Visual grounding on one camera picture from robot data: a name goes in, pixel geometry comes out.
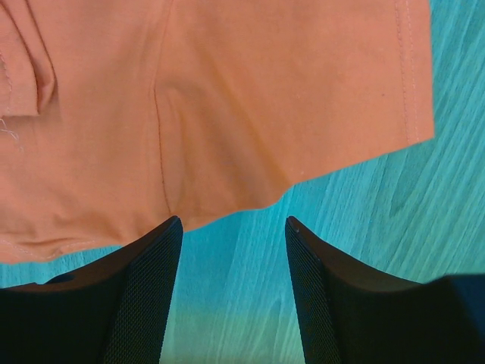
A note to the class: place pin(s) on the orange t shirt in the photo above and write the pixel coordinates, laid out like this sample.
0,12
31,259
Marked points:
116,115

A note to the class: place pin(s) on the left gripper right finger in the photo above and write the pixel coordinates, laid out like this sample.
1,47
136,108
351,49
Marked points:
350,312

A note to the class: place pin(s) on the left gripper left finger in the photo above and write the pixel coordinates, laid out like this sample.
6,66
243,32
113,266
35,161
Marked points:
113,310

